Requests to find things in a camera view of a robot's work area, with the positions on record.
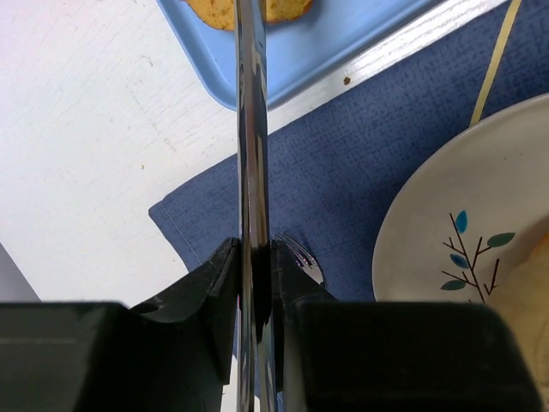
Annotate glazed ring doughnut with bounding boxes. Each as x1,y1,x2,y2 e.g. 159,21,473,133
489,236,548,403

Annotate light blue plastic tray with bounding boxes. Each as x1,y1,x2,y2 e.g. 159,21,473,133
158,0,438,110

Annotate cream plate with leaf pattern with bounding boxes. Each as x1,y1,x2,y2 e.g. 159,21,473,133
371,95,548,308

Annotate yellow sponge cake slice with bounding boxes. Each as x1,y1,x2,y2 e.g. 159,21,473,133
185,0,313,31

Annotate blue fabric placemat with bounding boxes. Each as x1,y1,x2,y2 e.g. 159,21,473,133
148,0,549,302

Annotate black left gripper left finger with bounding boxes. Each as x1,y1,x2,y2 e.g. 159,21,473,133
1,239,238,411

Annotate stainless steel food tongs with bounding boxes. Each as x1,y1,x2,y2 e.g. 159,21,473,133
234,1,277,411

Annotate metal fork with patterned handle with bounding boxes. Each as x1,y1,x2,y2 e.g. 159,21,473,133
274,233,326,288

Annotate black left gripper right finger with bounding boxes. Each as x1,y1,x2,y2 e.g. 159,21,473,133
271,241,544,411

